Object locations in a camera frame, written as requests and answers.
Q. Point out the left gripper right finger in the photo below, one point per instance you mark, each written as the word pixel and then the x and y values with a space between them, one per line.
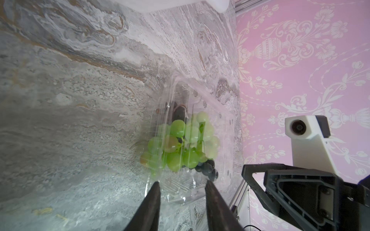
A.
pixel 219 216

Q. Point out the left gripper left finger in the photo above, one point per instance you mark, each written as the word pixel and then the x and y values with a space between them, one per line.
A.
pixel 147 216

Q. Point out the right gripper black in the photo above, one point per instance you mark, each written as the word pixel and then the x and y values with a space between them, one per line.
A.
pixel 311 200

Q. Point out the black grape bunch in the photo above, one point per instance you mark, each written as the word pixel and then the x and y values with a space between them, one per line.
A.
pixel 208 169

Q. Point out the green grape bunch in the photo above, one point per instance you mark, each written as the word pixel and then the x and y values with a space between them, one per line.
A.
pixel 185 142

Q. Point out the white plastic basket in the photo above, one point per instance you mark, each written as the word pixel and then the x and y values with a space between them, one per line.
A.
pixel 146 6

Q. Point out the aluminium rail frame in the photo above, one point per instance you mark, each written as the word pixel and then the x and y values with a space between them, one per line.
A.
pixel 240 204

